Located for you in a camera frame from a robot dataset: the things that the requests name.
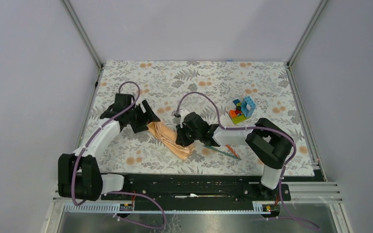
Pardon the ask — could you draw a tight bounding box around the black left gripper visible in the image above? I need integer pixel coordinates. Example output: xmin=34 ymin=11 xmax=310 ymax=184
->
xmin=126 ymin=100 xmax=160 ymax=133

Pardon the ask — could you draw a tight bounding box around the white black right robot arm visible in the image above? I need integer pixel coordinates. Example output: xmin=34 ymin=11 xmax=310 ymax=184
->
xmin=175 ymin=110 xmax=296 ymax=200

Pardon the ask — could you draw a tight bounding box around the orange plastic fork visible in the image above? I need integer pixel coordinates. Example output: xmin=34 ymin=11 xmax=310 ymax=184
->
xmin=226 ymin=145 xmax=240 ymax=159

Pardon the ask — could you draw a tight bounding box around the right aluminium frame post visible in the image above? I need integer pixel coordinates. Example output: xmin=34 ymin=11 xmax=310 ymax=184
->
xmin=288 ymin=0 xmax=330 ymax=67

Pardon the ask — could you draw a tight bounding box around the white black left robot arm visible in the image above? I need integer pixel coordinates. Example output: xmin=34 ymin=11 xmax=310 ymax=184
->
xmin=58 ymin=93 xmax=160 ymax=201

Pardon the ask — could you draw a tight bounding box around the peach satin napkin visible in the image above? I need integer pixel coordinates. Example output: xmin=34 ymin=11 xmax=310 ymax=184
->
xmin=147 ymin=121 xmax=195 ymax=160

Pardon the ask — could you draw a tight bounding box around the aluminium frame post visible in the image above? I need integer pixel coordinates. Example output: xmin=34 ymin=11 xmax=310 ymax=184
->
xmin=60 ymin=0 xmax=103 ymax=70
xmin=288 ymin=0 xmax=330 ymax=67

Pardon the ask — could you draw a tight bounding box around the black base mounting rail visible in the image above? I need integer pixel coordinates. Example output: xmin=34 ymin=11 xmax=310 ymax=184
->
xmin=101 ymin=173 xmax=291 ymax=211

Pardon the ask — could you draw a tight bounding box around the colourful toy brick pile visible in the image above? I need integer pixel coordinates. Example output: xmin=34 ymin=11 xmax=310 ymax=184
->
xmin=228 ymin=96 xmax=256 ymax=125

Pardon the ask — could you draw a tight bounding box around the left aluminium frame post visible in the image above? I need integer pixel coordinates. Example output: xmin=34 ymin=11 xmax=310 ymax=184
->
xmin=60 ymin=0 xmax=103 ymax=70

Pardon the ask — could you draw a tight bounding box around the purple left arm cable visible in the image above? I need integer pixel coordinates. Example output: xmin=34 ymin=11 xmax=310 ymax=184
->
xmin=70 ymin=81 xmax=168 ymax=230

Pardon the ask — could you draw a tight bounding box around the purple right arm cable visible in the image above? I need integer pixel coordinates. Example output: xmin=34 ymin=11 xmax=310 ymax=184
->
xmin=173 ymin=91 xmax=321 ymax=231

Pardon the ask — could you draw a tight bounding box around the floral patterned table mat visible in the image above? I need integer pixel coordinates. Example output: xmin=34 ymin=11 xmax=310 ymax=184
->
xmin=83 ymin=61 xmax=314 ymax=177

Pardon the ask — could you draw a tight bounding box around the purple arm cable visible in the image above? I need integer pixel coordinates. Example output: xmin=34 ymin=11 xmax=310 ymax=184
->
xmin=70 ymin=81 xmax=168 ymax=230
xmin=173 ymin=91 xmax=321 ymax=231

